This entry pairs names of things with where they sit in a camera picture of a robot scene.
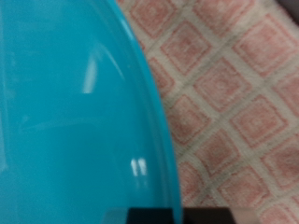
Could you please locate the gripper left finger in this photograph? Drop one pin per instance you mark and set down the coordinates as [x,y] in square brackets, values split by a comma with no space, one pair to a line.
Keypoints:
[155,217]

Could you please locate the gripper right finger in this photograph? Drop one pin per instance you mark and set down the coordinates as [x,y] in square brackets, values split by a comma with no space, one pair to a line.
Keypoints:
[207,217]

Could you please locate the blue plastic plate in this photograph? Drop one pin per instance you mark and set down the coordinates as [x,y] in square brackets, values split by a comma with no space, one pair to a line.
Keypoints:
[78,109]

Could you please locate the pink checked towel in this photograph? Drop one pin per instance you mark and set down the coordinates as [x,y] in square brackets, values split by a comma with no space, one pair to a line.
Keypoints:
[233,93]

